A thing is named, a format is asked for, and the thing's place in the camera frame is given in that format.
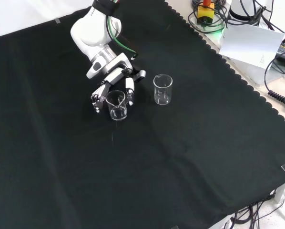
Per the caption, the white base platform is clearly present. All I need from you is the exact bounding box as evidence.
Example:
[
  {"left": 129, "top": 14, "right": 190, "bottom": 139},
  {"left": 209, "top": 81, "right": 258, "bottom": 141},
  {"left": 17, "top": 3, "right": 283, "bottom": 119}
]
[{"left": 187, "top": 9, "right": 285, "bottom": 88}]

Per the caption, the black ribbed plug cable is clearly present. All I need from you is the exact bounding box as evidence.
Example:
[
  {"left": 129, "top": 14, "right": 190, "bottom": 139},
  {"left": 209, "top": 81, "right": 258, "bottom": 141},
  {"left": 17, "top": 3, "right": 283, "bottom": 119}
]
[{"left": 263, "top": 56, "right": 285, "bottom": 113}]

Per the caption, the white table leg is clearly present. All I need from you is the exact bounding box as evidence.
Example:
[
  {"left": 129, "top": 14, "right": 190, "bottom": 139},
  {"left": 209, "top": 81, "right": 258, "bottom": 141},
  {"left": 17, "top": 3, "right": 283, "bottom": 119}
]
[{"left": 273, "top": 180, "right": 285, "bottom": 206}]

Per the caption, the clear glass beaker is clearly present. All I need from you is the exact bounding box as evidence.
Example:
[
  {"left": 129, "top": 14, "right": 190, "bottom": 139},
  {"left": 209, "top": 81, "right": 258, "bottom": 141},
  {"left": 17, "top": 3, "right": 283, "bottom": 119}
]
[
  {"left": 153, "top": 74, "right": 173, "bottom": 105},
  {"left": 105, "top": 90, "right": 129, "bottom": 122}
]

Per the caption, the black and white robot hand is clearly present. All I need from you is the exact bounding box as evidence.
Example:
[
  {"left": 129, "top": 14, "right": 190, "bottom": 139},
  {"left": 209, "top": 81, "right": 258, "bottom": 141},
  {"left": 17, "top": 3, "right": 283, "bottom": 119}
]
[{"left": 86, "top": 52, "right": 147, "bottom": 114}]

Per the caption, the green cable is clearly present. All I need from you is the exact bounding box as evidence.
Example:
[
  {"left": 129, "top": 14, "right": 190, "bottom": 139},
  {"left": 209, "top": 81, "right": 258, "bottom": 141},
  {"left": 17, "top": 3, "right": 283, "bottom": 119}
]
[{"left": 106, "top": 14, "right": 139, "bottom": 60}]

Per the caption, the pale board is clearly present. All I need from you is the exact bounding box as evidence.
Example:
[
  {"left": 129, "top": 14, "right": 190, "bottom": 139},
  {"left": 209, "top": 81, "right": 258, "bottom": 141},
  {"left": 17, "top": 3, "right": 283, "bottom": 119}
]
[{"left": 218, "top": 23, "right": 285, "bottom": 70}]

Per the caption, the black floor cable bundle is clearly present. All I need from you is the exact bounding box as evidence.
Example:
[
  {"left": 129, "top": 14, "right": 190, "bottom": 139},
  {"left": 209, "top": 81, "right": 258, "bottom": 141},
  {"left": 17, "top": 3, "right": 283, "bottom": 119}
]
[{"left": 224, "top": 189, "right": 285, "bottom": 229}]

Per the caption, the yellow stop button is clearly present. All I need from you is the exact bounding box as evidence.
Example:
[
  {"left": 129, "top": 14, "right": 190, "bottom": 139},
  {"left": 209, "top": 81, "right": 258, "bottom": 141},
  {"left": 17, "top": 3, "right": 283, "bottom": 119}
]
[{"left": 196, "top": 0, "right": 216, "bottom": 25}]

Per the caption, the black strap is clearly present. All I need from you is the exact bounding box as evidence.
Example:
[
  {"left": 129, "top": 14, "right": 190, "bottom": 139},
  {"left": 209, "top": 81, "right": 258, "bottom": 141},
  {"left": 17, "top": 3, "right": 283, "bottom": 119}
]
[{"left": 92, "top": 0, "right": 120, "bottom": 15}]

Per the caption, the black cloth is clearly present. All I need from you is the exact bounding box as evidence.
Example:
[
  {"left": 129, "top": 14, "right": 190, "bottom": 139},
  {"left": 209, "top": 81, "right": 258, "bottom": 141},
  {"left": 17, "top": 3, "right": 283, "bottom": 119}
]
[{"left": 0, "top": 0, "right": 285, "bottom": 229}]

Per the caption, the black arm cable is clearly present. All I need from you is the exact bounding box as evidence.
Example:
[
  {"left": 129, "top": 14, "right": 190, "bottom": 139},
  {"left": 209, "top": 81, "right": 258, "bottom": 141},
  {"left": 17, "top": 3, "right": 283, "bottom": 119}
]
[{"left": 108, "top": 14, "right": 140, "bottom": 59}]

